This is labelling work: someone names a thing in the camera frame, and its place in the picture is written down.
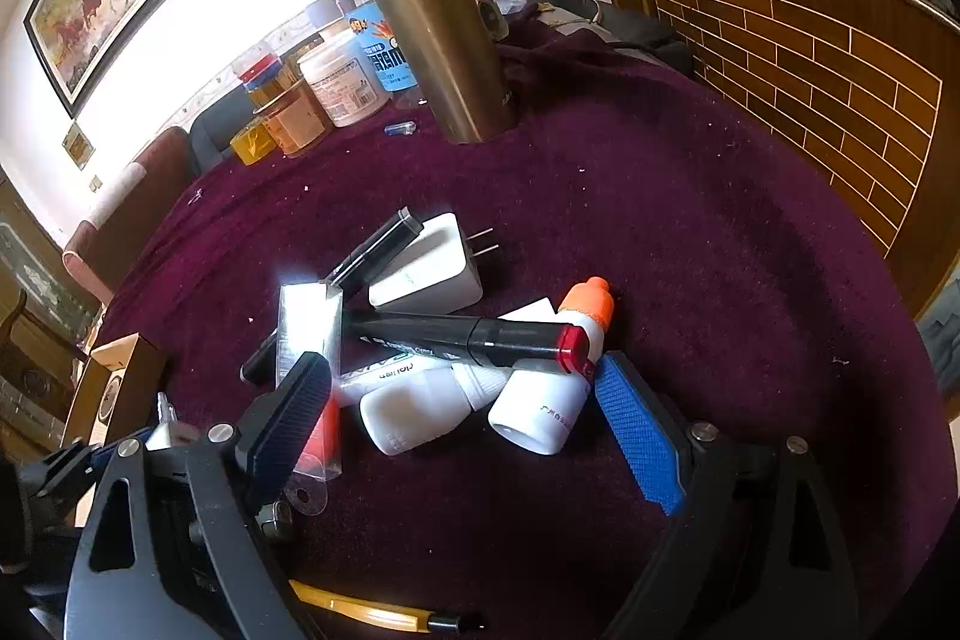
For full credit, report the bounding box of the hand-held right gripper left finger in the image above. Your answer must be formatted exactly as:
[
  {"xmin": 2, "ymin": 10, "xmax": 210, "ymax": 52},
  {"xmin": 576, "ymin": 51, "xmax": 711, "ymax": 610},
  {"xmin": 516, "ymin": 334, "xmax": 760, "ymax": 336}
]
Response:
[{"xmin": 69, "ymin": 351, "xmax": 335, "ymax": 640}]

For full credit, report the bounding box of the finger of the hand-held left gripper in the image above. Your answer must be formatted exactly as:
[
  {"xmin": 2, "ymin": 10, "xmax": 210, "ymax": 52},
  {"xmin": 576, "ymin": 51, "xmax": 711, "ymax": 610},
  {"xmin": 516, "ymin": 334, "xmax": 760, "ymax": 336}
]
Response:
[{"xmin": 15, "ymin": 441, "xmax": 113, "ymax": 536}]

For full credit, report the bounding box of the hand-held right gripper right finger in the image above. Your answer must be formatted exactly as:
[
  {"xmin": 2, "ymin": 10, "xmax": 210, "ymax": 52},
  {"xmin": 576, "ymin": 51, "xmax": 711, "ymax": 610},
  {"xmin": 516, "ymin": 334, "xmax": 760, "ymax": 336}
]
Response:
[{"xmin": 595, "ymin": 351, "xmax": 865, "ymax": 640}]

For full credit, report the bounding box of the white bottle with orange cap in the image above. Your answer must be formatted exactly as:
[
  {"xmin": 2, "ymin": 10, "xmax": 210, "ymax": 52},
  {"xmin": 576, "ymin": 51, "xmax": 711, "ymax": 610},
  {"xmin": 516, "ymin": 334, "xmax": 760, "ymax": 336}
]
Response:
[{"xmin": 487, "ymin": 276, "xmax": 617, "ymax": 458}]

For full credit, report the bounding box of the clear plastic blister pack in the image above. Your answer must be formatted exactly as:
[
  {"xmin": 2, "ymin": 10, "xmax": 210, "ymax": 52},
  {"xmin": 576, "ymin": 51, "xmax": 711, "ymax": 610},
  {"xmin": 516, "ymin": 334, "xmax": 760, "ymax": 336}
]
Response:
[{"xmin": 276, "ymin": 280, "xmax": 347, "ymax": 522}]

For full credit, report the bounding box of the small white plastic bottle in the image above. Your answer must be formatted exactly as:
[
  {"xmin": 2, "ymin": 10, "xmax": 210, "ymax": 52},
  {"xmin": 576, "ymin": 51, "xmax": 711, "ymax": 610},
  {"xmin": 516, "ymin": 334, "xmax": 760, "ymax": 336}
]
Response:
[{"xmin": 358, "ymin": 362, "xmax": 518, "ymax": 458}]

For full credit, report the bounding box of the shallow cardboard box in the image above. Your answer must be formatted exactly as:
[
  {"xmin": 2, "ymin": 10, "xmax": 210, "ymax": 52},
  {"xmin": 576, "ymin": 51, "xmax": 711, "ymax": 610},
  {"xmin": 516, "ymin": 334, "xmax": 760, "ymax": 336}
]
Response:
[{"xmin": 60, "ymin": 332, "xmax": 170, "ymax": 450}]

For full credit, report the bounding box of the black lipstick tube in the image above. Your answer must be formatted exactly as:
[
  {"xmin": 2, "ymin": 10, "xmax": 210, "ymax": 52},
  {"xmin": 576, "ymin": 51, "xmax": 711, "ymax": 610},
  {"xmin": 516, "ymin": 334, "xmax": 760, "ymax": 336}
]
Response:
[{"xmin": 325, "ymin": 206, "xmax": 425, "ymax": 298}]

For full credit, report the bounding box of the black marker with red cap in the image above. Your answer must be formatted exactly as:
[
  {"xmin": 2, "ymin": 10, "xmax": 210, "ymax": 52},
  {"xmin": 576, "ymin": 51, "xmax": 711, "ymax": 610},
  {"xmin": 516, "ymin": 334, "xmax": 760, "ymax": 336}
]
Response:
[{"xmin": 343, "ymin": 308, "xmax": 591, "ymax": 378}]

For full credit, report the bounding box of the white charger plug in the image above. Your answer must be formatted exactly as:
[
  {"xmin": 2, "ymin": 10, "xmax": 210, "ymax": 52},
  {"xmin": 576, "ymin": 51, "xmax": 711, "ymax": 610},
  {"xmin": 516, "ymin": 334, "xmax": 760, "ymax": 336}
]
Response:
[{"xmin": 367, "ymin": 212, "xmax": 500, "ymax": 316}]

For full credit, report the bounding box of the dark wooden chair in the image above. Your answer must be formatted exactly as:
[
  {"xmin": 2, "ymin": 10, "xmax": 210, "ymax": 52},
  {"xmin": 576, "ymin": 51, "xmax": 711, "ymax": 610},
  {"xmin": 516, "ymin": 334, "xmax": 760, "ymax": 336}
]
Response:
[{"xmin": 0, "ymin": 286, "xmax": 92, "ymax": 390}]

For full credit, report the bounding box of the maroon tablecloth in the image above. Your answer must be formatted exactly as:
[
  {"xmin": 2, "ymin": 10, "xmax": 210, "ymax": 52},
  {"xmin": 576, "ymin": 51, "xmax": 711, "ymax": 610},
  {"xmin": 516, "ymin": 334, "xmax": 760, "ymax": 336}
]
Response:
[{"xmin": 90, "ymin": 21, "xmax": 947, "ymax": 640}]

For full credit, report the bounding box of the yellow ballpoint pen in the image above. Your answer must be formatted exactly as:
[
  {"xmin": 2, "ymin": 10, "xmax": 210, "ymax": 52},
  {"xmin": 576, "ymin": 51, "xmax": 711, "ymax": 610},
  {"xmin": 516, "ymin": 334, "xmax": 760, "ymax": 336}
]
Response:
[{"xmin": 289, "ymin": 578, "xmax": 486, "ymax": 638}]

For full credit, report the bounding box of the brown armchair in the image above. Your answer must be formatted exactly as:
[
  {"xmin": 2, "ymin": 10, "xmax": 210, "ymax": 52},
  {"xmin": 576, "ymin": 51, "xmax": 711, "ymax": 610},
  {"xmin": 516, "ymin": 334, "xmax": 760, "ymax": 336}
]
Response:
[{"xmin": 63, "ymin": 125, "xmax": 197, "ymax": 305}]

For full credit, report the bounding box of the orange plastic jar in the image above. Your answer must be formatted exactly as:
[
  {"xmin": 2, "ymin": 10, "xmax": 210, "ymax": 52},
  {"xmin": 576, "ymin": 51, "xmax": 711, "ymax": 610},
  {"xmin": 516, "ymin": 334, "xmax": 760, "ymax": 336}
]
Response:
[{"xmin": 262, "ymin": 77, "xmax": 332, "ymax": 158}]

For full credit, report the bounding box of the jar with red-blue lid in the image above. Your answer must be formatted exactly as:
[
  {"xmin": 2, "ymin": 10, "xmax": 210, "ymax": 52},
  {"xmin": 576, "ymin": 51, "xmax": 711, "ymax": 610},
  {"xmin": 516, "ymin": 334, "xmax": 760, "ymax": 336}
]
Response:
[{"xmin": 240, "ymin": 55, "xmax": 284, "ymax": 110}]

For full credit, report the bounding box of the white jar with pink label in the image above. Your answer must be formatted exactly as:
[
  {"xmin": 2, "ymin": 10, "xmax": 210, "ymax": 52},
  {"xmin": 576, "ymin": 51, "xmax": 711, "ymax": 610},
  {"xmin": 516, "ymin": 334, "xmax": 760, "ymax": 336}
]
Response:
[{"xmin": 298, "ymin": 31, "xmax": 392, "ymax": 129}]

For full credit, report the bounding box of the jar with blue label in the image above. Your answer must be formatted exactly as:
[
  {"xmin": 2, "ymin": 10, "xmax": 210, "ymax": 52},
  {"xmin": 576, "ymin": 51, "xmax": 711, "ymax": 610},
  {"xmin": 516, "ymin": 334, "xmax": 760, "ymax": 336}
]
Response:
[{"xmin": 345, "ymin": 6, "xmax": 421, "ymax": 94}]

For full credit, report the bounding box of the wooden brick-pattern cabinet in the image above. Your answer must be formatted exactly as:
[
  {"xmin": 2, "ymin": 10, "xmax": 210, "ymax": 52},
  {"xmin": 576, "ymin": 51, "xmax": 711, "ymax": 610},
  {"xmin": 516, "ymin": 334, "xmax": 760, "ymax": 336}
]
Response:
[{"xmin": 561, "ymin": 0, "xmax": 960, "ymax": 320}]

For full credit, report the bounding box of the gold metal thermos bottle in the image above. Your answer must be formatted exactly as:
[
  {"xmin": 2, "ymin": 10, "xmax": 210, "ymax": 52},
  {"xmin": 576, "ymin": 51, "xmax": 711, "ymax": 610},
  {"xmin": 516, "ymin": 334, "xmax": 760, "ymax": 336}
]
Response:
[{"xmin": 341, "ymin": 0, "xmax": 520, "ymax": 145}]

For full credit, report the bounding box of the small gold wall plaque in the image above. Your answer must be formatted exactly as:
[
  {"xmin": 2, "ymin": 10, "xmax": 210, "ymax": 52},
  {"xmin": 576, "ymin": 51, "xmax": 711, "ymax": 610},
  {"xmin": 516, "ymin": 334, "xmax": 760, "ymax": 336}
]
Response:
[{"xmin": 63, "ymin": 122, "xmax": 96, "ymax": 169}]

